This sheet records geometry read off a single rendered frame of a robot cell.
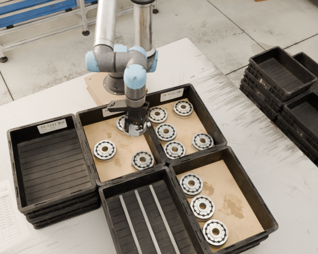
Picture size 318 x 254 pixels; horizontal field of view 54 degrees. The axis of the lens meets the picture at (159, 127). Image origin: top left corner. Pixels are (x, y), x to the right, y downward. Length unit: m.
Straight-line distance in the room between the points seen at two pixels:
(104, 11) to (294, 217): 1.23
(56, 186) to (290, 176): 1.13
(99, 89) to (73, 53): 1.50
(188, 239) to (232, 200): 0.26
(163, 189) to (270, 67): 1.48
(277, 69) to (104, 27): 1.61
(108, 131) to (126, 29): 2.06
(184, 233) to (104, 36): 0.82
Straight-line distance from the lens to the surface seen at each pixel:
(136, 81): 1.05
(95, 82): 1.80
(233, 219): 1.39
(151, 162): 1.41
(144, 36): 1.51
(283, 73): 2.53
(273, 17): 4.00
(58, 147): 1.52
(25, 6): 3.08
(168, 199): 1.37
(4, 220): 1.58
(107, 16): 1.26
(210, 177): 1.44
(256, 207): 1.39
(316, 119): 2.50
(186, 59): 2.10
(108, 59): 1.15
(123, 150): 1.47
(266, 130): 1.84
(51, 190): 1.43
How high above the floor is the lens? 2.09
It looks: 54 degrees down
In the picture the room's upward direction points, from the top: 6 degrees clockwise
